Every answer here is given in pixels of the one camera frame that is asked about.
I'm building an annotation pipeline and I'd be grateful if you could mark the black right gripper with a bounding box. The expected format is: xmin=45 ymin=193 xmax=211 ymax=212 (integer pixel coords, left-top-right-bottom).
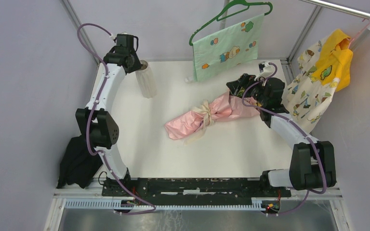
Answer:
xmin=226 ymin=73 xmax=268 ymax=106

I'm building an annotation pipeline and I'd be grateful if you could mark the pink paper flower bouquet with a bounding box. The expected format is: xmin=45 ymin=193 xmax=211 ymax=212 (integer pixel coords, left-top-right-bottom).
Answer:
xmin=164 ymin=91 xmax=259 ymax=140

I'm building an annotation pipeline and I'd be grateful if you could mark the white ribbed ceramic vase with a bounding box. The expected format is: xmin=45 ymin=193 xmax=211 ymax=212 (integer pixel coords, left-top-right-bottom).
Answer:
xmin=135 ymin=60 xmax=157 ymax=98

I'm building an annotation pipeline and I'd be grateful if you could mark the cream printed ribbon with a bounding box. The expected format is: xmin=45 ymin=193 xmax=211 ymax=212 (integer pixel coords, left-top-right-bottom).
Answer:
xmin=184 ymin=100 xmax=214 ymax=145

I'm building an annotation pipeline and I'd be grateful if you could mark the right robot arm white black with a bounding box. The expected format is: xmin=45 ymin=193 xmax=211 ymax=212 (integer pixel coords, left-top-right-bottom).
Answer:
xmin=226 ymin=74 xmax=337 ymax=196

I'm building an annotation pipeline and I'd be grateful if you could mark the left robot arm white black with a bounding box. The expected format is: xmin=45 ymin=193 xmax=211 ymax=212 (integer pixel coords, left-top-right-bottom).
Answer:
xmin=75 ymin=33 xmax=141 ymax=196

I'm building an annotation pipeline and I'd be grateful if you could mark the green cartoon print cloth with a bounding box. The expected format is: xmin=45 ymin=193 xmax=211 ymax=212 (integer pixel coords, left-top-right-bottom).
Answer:
xmin=192 ymin=14 xmax=264 ymax=82

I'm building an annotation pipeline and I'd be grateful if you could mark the green plastic hanger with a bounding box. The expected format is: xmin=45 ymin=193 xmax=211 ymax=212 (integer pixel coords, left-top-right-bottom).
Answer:
xmin=188 ymin=0 xmax=273 ymax=46

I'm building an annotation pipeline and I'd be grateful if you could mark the yellow cartoon child shirt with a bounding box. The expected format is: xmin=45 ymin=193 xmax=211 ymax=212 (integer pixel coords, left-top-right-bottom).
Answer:
xmin=283 ymin=29 xmax=353 ymax=132

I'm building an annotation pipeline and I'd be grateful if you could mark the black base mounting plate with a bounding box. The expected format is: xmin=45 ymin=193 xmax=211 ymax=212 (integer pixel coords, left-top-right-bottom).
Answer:
xmin=102 ymin=178 xmax=291 ymax=206

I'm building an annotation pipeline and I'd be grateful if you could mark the pink plastic hanger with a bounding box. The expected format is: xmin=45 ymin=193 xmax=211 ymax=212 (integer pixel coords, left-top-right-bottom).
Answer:
xmin=348 ymin=19 xmax=370 ymax=50

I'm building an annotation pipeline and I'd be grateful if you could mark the black cloth bundle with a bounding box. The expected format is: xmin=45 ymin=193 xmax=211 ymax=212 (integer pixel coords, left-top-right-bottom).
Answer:
xmin=56 ymin=135 xmax=103 ymax=189

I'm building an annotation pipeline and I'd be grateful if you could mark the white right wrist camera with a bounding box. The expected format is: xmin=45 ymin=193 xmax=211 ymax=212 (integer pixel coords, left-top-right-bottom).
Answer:
xmin=255 ymin=61 xmax=274 ymax=80

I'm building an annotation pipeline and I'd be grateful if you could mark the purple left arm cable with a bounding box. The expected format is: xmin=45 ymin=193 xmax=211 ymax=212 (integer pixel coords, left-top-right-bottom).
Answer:
xmin=77 ymin=23 xmax=158 ymax=216

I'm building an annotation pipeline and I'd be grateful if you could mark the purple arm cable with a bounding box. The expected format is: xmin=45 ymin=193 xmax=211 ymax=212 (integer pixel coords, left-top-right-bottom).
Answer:
xmin=77 ymin=23 xmax=158 ymax=216
xmin=241 ymin=62 xmax=329 ymax=216

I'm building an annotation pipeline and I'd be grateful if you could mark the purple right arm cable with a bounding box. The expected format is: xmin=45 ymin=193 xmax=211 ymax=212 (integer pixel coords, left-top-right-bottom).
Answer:
xmin=241 ymin=62 xmax=329 ymax=216

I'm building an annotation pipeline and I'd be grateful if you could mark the white slotted cable duct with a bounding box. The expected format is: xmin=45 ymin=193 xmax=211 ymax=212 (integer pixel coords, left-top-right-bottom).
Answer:
xmin=64 ymin=199 xmax=265 ymax=211

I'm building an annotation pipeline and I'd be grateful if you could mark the metal clothes rail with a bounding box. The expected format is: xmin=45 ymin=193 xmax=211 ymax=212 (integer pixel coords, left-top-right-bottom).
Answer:
xmin=300 ymin=0 xmax=370 ymax=30

